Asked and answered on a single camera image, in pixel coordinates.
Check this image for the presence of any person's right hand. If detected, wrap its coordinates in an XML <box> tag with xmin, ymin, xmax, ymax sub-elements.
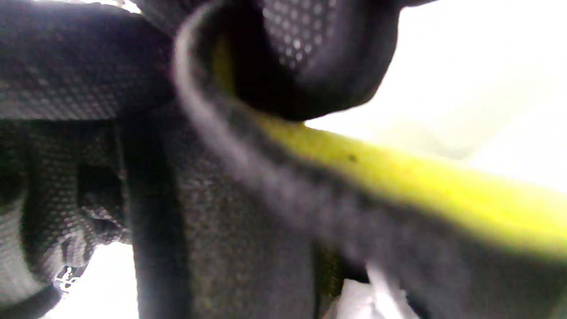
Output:
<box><xmin>0</xmin><ymin>0</ymin><xmax>437</xmax><ymax>311</ymax></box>

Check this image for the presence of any grey hand towel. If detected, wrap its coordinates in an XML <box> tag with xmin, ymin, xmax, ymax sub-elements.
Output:
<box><xmin>124</xmin><ymin>0</ymin><xmax>567</xmax><ymax>319</ymax></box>

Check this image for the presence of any pile of white paper scraps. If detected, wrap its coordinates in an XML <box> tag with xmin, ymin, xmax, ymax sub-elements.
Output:
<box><xmin>334</xmin><ymin>261</ymin><xmax>419</xmax><ymax>319</ymax></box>

